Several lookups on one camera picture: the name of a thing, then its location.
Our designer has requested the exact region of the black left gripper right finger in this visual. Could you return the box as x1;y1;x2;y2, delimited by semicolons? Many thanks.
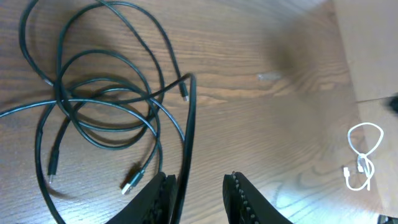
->
223;172;292;224

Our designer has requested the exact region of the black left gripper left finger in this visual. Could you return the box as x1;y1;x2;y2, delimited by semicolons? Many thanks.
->
106;172;177;224

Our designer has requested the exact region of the black usb cable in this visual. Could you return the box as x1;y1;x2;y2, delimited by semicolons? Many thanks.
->
18;0;190;187
0;0;197;224

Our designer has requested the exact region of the white usb cable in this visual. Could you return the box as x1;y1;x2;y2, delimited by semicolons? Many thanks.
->
343;122;385;192

